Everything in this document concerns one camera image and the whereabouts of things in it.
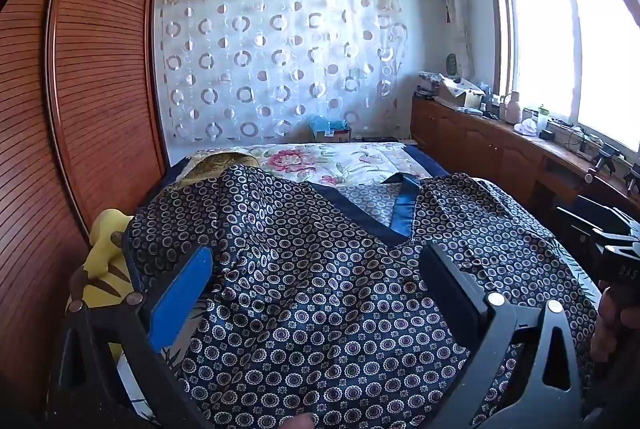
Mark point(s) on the floral bedspread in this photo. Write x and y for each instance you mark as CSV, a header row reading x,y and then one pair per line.
x,y
330,164

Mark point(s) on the small black tripod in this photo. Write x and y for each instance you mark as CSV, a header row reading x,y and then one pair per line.
x,y
604,159

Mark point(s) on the white window curtain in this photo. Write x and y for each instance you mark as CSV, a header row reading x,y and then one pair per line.
x,y
452,4

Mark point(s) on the cardboard box with blue contents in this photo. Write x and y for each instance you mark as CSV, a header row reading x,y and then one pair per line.
x,y
330,129

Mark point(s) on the floral storage box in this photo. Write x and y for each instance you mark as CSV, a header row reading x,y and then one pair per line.
x,y
429,84

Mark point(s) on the long wooden cabinet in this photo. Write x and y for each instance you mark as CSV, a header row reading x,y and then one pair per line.
x,y
480,141

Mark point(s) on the wooden slatted wardrobe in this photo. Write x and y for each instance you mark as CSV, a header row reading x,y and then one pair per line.
x,y
65,99

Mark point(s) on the sheer circle-patterned curtain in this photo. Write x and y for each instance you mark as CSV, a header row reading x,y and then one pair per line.
x,y
280,59

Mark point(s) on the open cardboard box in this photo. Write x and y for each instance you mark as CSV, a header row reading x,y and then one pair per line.
x,y
457,94

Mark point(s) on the navy circle-patterned garment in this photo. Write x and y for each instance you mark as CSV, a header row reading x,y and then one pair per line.
x,y
320,289

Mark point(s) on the wooden framed window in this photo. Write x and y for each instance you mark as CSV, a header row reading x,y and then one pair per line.
x,y
575,39

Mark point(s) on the yellow plush toy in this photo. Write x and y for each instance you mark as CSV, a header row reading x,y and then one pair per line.
x,y
107,269

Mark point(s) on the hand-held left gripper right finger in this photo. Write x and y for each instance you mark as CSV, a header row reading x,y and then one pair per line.
x,y
452,281

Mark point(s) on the person's right hand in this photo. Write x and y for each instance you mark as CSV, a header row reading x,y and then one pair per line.
x,y
610,329

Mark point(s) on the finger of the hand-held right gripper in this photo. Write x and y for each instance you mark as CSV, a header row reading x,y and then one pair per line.
x,y
607,211
575,221

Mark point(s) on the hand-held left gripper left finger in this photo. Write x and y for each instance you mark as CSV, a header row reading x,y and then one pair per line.
x,y
179,296

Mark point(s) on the mustard patterned pillow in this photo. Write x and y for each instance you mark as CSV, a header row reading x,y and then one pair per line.
x,y
220,164

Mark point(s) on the green-capped bottle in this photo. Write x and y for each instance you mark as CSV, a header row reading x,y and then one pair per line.
x,y
542,121

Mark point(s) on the dark oval ornament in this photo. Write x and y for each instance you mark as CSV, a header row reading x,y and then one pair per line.
x,y
451,65

